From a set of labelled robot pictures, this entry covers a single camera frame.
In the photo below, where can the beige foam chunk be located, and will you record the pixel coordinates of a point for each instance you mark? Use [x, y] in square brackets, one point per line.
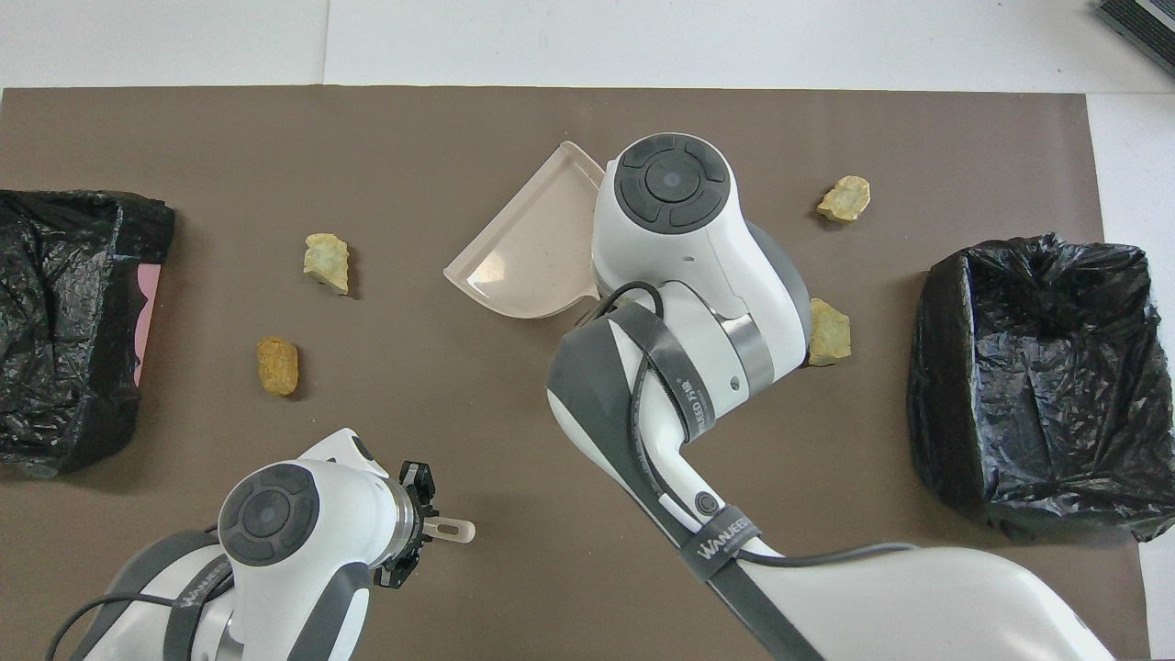
[831, 335]

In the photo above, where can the tan croissant piece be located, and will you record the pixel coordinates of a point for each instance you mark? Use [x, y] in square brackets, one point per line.
[844, 198]

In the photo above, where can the pale flaky pastry piece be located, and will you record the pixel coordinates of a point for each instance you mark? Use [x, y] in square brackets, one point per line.
[327, 263]

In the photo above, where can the beige hand brush black bristles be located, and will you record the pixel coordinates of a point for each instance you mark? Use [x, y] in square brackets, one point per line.
[454, 530]

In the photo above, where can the bin lined with black bag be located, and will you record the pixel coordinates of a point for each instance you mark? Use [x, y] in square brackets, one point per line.
[1046, 386]

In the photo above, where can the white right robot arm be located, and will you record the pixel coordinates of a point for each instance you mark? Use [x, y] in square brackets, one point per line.
[679, 239]

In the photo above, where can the pink bin with black bag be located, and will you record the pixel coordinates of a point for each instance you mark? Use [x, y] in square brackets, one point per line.
[64, 330]

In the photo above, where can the black ridged device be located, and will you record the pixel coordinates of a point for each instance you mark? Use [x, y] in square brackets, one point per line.
[1143, 28]

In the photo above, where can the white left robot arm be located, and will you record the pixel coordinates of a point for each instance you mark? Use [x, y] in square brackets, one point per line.
[303, 542]

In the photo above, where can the brown table mat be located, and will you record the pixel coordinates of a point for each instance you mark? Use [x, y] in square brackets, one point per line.
[459, 413]

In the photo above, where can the brown bread roll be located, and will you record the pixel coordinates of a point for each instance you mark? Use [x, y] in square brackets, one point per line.
[277, 365]

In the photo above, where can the beige plastic dustpan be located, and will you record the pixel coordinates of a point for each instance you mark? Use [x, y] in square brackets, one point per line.
[532, 248]

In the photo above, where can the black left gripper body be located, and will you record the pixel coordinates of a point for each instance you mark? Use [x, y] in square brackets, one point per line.
[415, 505]

